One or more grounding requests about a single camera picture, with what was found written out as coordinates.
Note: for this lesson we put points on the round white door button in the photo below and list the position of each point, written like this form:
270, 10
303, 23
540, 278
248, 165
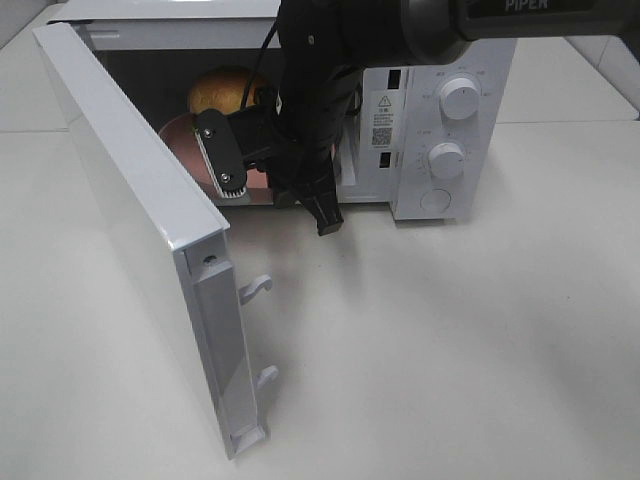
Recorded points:
436, 201

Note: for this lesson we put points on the pink plate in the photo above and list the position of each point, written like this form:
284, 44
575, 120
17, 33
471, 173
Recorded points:
179, 136

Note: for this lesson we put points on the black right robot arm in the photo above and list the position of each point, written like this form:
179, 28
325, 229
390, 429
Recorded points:
327, 44

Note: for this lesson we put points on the burger with lettuce and cheese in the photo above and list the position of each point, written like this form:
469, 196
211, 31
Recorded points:
221, 89

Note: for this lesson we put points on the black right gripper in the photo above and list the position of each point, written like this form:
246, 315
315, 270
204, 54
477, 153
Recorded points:
297, 158

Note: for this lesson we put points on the upper white microwave knob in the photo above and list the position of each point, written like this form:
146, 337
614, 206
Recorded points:
459, 97

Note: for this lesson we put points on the white microwave door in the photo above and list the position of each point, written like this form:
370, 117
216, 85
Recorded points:
171, 239

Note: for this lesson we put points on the lower white microwave knob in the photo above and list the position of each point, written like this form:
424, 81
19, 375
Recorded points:
446, 161

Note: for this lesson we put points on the white microwave knob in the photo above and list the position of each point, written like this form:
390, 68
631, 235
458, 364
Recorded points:
446, 161
459, 97

